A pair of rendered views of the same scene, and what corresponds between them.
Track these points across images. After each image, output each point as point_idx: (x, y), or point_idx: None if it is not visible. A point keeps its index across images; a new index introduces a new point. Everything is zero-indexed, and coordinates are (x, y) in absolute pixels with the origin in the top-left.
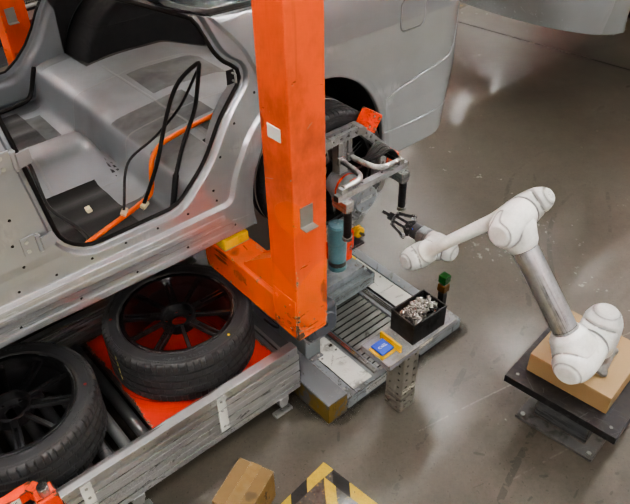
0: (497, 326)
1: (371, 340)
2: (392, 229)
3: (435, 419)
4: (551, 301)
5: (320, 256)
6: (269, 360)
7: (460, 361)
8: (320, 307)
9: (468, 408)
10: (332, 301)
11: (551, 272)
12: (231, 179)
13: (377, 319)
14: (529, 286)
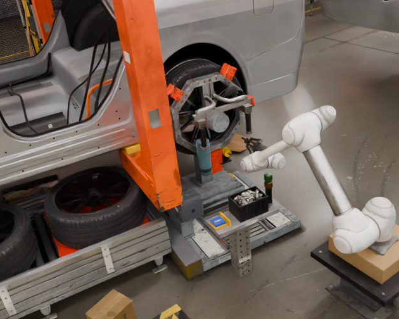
0: (329, 228)
1: (213, 218)
2: None
3: (264, 285)
4: (329, 187)
5: (170, 150)
6: (144, 226)
7: (294, 249)
8: (175, 189)
9: (291, 280)
10: (198, 194)
11: (330, 166)
12: (129, 105)
13: None
14: (315, 176)
